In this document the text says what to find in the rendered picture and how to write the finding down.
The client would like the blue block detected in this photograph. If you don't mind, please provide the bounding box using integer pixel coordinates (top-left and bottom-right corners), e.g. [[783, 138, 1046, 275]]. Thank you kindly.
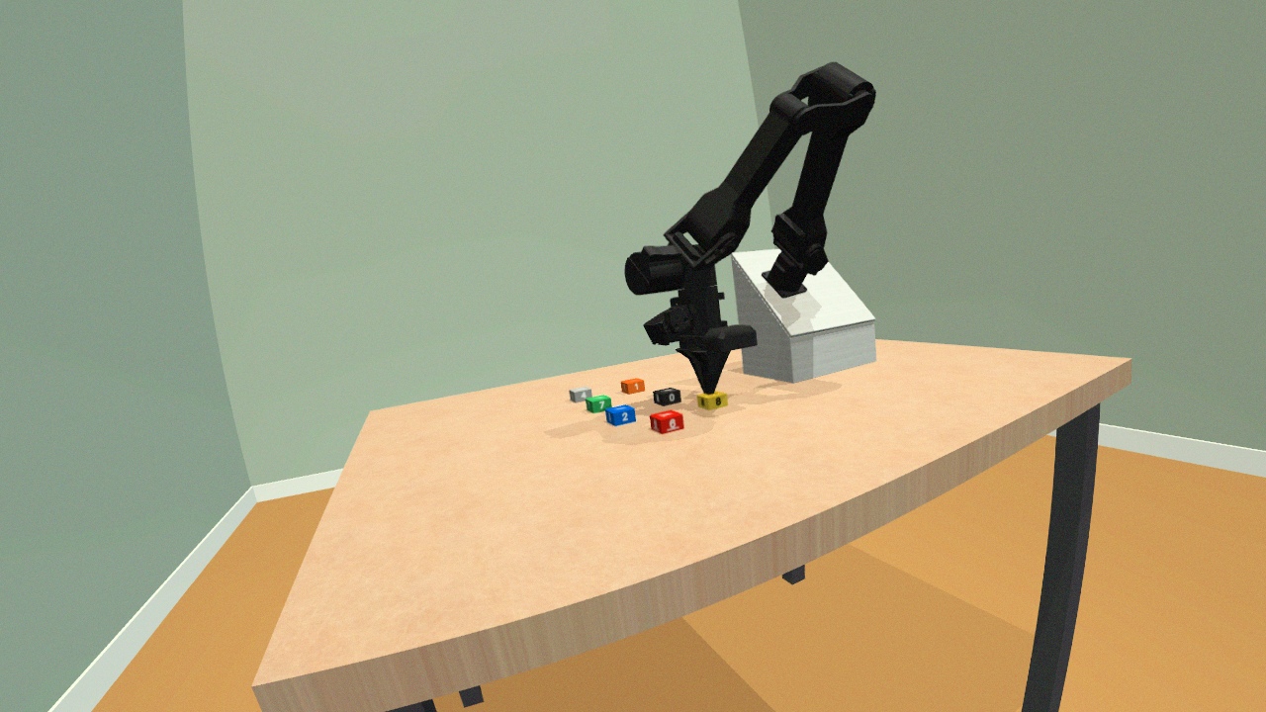
[[605, 405, 636, 427]]

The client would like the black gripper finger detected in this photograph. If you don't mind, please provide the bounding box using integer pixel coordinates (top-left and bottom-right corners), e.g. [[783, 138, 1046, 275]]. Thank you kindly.
[[690, 348, 730, 395], [676, 347, 706, 395]]

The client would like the red block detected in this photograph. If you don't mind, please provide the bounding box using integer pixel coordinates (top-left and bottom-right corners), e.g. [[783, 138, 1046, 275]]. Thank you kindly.
[[649, 410, 684, 435]]

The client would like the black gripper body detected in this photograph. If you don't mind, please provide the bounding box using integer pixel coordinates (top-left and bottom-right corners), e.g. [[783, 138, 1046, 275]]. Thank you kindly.
[[672, 286, 758, 352]]

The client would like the yellow block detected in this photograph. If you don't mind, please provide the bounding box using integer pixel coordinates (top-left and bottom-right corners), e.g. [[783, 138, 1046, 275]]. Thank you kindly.
[[698, 391, 728, 410]]

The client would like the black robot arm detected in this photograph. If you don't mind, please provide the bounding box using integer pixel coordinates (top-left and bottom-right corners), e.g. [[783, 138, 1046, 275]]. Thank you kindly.
[[624, 62, 876, 345]]

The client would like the green block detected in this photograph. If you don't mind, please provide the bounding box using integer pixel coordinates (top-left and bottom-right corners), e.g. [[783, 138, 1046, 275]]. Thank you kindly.
[[586, 395, 611, 414]]

